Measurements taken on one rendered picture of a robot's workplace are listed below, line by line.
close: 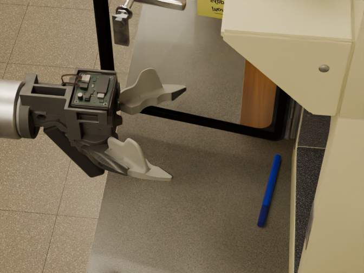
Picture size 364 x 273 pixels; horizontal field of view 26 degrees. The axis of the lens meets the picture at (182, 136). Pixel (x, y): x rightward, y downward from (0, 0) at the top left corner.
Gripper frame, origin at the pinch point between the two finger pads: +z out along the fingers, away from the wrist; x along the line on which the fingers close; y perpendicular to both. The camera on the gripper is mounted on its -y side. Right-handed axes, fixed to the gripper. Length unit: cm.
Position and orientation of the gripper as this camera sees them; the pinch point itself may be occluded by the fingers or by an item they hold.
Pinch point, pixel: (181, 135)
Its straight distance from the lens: 101.3
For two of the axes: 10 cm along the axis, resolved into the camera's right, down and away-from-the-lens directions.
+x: 1.1, -7.7, 6.3
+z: 9.9, 0.9, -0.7
